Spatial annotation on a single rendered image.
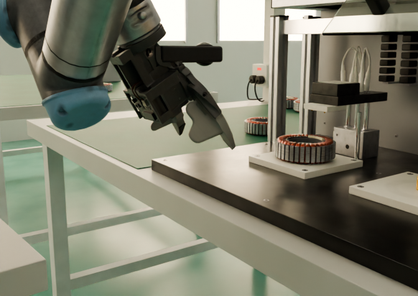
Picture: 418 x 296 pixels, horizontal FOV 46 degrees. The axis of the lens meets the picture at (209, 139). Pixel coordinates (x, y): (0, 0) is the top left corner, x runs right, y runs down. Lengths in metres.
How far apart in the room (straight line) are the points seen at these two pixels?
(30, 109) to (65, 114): 1.46
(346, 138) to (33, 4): 0.65
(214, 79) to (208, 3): 0.94
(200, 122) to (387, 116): 0.53
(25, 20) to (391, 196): 0.54
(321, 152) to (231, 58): 5.56
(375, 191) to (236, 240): 0.22
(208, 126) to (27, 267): 0.30
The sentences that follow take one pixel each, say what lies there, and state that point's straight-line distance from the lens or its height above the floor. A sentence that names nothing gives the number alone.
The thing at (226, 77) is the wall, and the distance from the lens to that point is 6.38.
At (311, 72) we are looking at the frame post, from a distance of 1.17.
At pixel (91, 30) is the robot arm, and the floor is 1.01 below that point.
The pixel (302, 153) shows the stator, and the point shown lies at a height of 0.80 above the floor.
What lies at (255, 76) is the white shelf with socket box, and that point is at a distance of 1.99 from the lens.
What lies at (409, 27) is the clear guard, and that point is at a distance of 0.60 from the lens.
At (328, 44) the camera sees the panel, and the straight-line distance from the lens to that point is 1.22.
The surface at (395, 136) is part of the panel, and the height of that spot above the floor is 0.80.
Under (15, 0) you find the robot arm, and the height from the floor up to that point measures 1.05.
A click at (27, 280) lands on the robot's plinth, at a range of 0.62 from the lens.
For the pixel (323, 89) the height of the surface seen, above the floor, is 0.91.
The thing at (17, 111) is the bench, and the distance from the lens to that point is 2.03.
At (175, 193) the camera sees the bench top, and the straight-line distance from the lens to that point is 0.82.
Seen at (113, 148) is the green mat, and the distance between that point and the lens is 1.17.
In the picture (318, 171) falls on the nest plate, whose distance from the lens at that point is 0.86.
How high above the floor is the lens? 1.00
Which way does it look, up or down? 11 degrees down
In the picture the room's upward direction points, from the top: straight up
